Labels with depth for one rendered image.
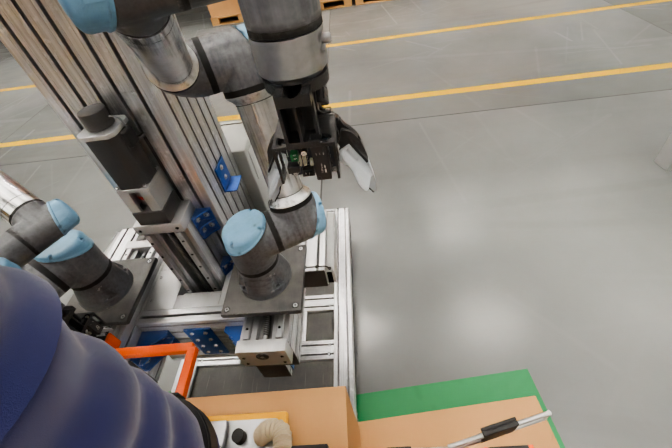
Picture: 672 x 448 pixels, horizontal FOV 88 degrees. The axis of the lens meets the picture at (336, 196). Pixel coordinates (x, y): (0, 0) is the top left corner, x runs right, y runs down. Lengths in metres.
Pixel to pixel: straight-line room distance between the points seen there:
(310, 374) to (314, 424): 0.84
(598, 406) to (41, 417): 2.02
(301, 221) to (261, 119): 0.27
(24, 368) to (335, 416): 0.70
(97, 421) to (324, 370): 1.38
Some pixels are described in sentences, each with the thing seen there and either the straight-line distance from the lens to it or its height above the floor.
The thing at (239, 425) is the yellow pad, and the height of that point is 0.98.
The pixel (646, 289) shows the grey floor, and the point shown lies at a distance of 2.58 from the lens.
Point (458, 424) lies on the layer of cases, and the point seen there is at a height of 0.54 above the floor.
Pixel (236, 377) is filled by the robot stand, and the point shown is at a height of 0.21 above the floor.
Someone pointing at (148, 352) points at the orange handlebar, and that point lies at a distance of 1.01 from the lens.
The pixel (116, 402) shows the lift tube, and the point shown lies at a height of 1.48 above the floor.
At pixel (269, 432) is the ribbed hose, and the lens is 0.90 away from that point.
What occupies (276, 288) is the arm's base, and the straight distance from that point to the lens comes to 1.00.
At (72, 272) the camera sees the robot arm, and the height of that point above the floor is 1.21.
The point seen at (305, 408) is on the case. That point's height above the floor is 0.94.
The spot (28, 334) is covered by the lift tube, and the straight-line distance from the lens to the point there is 0.41.
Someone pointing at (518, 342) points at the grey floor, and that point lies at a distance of 2.14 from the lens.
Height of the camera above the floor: 1.87
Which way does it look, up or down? 43 degrees down
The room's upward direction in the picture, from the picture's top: 10 degrees counter-clockwise
